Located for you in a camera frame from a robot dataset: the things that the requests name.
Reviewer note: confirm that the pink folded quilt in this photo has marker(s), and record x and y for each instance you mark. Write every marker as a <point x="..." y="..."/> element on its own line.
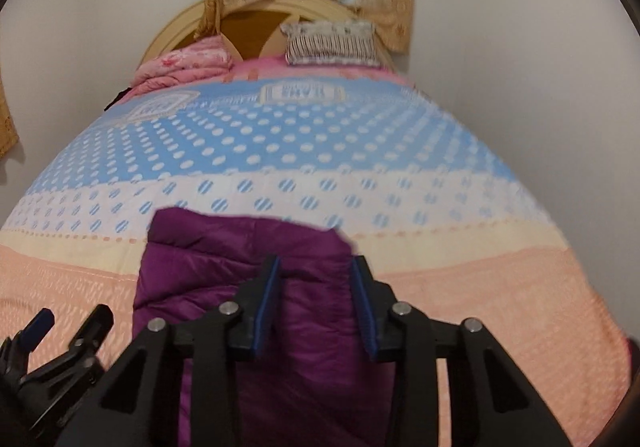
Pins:
<point x="185" y="64"/>

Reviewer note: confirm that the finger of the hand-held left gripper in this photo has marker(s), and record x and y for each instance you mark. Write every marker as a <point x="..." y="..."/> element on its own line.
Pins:
<point x="92" y="327"/>
<point x="41" y="324"/>

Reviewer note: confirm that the purple puffer jacket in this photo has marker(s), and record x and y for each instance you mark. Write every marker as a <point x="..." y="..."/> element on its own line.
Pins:
<point x="240" y="272"/>

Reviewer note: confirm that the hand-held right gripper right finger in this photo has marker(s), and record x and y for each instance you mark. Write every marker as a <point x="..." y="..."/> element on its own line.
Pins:
<point x="363" y="312"/>

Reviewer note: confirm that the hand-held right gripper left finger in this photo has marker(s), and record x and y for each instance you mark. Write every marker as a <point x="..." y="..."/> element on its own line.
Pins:
<point x="266" y="309"/>

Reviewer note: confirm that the round wooden headboard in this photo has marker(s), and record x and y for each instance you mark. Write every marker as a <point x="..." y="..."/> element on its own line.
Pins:
<point x="250" y="34"/>

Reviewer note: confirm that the beige floral side curtain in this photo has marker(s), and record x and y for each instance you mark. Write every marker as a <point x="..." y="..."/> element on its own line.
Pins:
<point x="6" y="122"/>

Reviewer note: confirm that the dotted pastel bed sheet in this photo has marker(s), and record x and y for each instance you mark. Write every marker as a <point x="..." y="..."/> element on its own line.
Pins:
<point x="350" y="147"/>

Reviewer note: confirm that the striped floral pillow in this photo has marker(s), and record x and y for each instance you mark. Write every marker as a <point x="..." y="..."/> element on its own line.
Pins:
<point x="330" y="43"/>

